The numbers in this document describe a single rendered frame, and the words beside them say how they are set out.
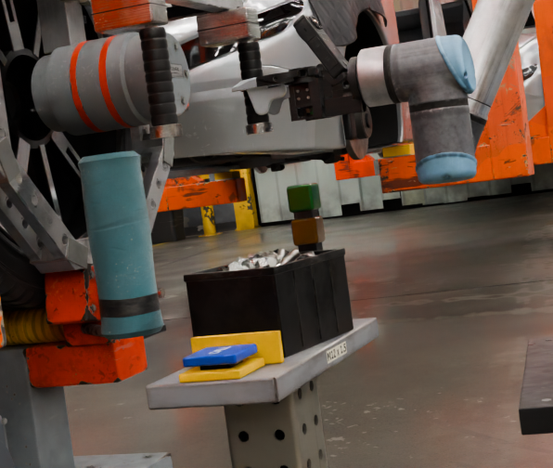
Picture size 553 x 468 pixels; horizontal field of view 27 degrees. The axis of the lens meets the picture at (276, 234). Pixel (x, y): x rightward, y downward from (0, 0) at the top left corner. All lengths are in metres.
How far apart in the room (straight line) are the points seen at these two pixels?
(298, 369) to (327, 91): 0.57
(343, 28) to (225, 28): 2.76
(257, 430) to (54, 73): 0.63
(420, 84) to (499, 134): 3.52
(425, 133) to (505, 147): 3.52
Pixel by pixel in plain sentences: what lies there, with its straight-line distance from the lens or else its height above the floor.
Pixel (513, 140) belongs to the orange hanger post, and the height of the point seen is 0.68.
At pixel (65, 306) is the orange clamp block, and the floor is 0.53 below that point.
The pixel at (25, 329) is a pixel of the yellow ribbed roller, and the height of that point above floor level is 0.49.
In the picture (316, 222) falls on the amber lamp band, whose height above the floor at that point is 0.60.
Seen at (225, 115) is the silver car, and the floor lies 0.92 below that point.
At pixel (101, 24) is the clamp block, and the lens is 1.60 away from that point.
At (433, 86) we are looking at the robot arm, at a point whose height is 0.78.
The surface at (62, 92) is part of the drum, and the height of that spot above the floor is 0.84.
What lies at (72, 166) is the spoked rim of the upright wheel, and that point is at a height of 0.74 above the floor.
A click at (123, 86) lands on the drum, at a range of 1.73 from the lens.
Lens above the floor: 0.68
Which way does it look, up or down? 3 degrees down
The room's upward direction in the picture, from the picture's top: 8 degrees counter-clockwise
